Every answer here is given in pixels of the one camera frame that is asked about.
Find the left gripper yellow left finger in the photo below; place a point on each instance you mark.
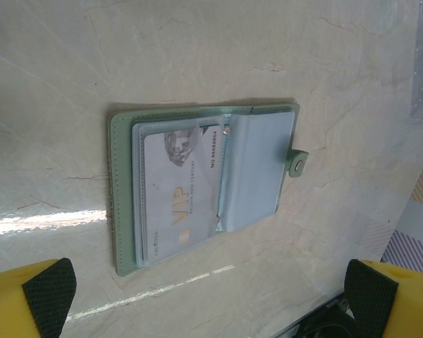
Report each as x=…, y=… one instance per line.
x=17, y=303

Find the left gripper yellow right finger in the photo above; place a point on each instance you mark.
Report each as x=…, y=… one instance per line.
x=398, y=303

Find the green card holder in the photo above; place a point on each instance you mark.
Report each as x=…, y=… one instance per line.
x=123, y=176

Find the silver VIP card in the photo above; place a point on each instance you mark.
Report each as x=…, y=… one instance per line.
x=176, y=197

